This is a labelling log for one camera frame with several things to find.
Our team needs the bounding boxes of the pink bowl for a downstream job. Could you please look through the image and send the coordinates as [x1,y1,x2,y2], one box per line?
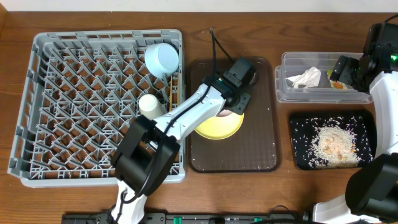
[216,110,233,117]

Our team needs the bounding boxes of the green yellow snack wrapper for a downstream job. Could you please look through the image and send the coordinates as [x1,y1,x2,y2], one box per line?
[327,70,348,90]

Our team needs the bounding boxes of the yellow plate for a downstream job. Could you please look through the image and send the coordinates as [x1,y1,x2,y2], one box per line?
[195,113,244,140]

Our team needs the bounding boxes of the white tissue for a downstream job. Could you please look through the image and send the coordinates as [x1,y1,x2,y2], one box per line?
[287,67,322,89]

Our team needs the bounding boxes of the wooden chopstick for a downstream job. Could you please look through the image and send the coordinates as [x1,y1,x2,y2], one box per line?
[169,75,173,111]
[177,73,180,106]

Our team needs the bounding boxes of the rice and food scraps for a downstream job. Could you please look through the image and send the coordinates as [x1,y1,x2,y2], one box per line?
[292,115,373,169]

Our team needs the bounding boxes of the light blue bowl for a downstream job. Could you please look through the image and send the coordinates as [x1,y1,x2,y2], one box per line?
[144,43,180,79]

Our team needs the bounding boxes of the cream white cup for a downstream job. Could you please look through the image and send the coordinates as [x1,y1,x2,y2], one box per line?
[138,94,165,120]

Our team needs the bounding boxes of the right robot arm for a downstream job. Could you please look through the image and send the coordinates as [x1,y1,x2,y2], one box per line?
[312,19,397,223]

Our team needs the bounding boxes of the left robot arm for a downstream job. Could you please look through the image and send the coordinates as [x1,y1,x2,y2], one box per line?
[111,57,256,223]

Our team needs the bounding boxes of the black waste tray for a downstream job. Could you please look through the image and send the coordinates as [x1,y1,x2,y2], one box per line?
[288,109,377,170]

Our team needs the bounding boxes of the grey dishwasher rack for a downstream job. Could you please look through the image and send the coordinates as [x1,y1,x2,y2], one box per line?
[7,29,185,188]

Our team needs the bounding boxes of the dark brown serving tray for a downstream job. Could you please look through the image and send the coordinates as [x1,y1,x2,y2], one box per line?
[187,57,281,173]

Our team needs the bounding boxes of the clear plastic bin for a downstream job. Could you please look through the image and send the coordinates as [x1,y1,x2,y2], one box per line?
[275,52,373,104]

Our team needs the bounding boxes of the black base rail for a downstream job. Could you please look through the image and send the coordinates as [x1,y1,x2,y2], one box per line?
[61,213,310,224]

